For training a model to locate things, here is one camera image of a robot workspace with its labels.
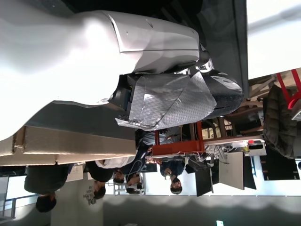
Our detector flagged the seated person with headset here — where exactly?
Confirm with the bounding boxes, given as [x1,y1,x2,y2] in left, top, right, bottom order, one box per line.
[126,174,143,195]

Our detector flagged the red pole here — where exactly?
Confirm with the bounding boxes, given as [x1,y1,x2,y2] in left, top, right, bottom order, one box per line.
[276,68,301,110]

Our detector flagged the black cabinet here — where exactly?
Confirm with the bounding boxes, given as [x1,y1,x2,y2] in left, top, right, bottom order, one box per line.
[261,153,298,181]

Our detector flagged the white panel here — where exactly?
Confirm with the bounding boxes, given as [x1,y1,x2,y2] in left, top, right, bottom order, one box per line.
[218,150,245,191]

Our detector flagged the person with face mask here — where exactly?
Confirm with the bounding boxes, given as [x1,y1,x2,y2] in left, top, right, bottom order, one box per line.
[159,161,185,195]

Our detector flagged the black monitor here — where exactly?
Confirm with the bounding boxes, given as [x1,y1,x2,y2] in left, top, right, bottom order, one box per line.
[196,167,214,197]

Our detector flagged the person in grey shirt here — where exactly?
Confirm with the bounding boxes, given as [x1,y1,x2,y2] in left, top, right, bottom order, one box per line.
[137,127,181,151]

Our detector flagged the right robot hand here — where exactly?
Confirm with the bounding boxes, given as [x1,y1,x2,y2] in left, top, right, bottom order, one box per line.
[0,0,244,142]

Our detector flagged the person in dark top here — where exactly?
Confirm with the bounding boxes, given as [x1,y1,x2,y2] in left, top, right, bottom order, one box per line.
[88,162,107,200]

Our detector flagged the red metal frame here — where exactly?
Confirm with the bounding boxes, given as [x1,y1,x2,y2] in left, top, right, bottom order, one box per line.
[151,121,205,156]

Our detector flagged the black padded jacket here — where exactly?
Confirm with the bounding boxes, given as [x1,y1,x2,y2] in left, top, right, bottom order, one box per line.
[262,84,298,159]

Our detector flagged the white device with red button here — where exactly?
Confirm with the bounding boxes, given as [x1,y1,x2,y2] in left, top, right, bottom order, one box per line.
[244,139,268,156]

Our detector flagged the open cardboard box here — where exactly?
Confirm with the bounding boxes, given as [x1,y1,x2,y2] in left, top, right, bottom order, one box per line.
[0,126,137,167]

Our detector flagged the person in black jacket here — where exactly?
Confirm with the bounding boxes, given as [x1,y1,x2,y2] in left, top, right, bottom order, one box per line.
[23,164,69,213]

